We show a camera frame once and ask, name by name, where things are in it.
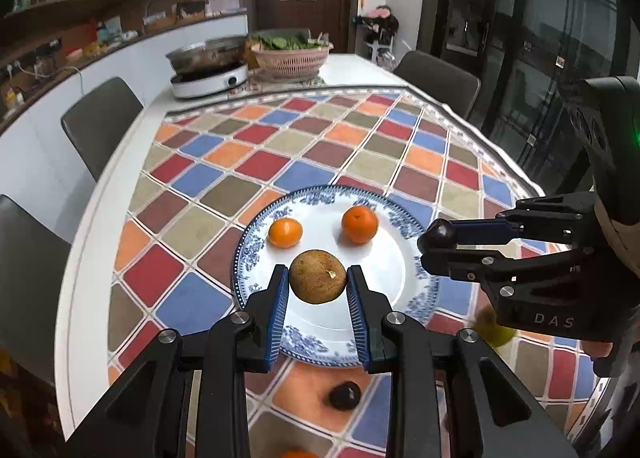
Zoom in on green leafy vegetables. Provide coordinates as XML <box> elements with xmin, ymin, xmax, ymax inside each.
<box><xmin>256</xmin><ymin>34</ymin><xmax>327</xmax><ymax>51</ymax></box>

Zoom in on brown kiwi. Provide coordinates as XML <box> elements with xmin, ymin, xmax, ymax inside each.
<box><xmin>289</xmin><ymin>250</ymin><xmax>348</xmax><ymax>305</ymax></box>

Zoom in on white induction cooker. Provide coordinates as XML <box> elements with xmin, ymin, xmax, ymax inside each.
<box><xmin>169</xmin><ymin>62</ymin><xmax>250</xmax><ymax>100</ymax></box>

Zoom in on blue and white porcelain plate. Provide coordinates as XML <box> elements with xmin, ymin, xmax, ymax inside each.
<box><xmin>231</xmin><ymin>185</ymin><xmax>443</xmax><ymax>368</ymax></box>

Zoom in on person's right hand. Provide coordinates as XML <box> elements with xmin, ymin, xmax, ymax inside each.
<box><xmin>594</xmin><ymin>202</ymin><xmax>640</xmax><ymax>289</ymax></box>

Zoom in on large green citrus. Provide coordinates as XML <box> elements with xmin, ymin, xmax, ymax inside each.
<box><xmin>472</xmin><ymin>305</ymin><xmax>517</xmax><ymax>348</ymax></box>

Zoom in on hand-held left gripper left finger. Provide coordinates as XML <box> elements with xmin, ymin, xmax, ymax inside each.
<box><xmin>65</xmin><ymin>264</ymin><xmax>291</xmax><ymax>458</ymax></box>

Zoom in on black framed glass sliding door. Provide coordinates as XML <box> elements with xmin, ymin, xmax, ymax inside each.
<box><xmin>432</xmin><ymin>0</ymin><xmax>631</xmax><ymax>199</ymax></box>

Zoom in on pink plastic basket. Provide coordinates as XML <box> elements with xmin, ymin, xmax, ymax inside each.
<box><xmin>251</xmin><ymin>42</ymin><xmax>334</xmax><ymax>79</ymax></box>

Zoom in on patterned trivet mat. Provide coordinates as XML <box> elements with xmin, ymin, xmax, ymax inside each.
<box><xmin>244</xmin><ymin>74</ymin><xmax>327</xmax><ymax>92</ymax></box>

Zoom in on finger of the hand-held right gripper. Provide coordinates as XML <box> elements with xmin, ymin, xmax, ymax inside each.
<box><xmin>417</xmin><ymin>238</ymin><xmax>593</xmax><ymax>301</ymax></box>
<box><xmin>452</xmin><ymin>192</ymin><xmax>598</xmax><ymax>251</ymax></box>

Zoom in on rack with pink toy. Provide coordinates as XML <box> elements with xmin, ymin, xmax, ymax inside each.
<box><xmin>356</xmin><ymin>5</ymin><xmax>401</xmax><ymax>61</ymax></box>

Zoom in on grey dining chair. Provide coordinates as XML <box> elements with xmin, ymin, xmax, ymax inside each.
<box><xmin>60</xmin><ymin>76</ymin><xmax>145</xmax><ymax>182</ymax></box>
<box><xmin>0</xmin><ymin>194</ymin><xmax>72</xmax><ymax>385</ymax></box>
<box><xmin>393</xmin><ymin>50</ymin><xmax>481</xmax><ymax>120</ymax></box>

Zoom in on black bag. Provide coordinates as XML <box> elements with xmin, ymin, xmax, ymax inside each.
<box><xmin>175</xmin><ymin>0</ymin><xmax>209</xmax><ymax>19</ymax></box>

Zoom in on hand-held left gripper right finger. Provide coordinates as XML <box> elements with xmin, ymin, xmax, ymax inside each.
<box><xmin>346</xmin><ymin>264</ymin><xmax>581</xmax><ymax>458</ymax></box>

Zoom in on steel hot pot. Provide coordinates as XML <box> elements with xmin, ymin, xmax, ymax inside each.
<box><xmin>165</xmin><ymin>36</ymin><xmax>247</xmax><ymax>77</ymax></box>

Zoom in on white counter cabinet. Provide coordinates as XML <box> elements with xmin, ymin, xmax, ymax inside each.
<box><xmin>0</xmin><ymin>12</ymin><xmax>249</xmax><ymax>244</ymax></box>

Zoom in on colourful checkered tablecloth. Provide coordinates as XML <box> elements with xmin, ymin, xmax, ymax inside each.
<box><xmin>106</xmin><ymin>88</ymin><xmax>615</xmax><ymax>458</ymax></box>

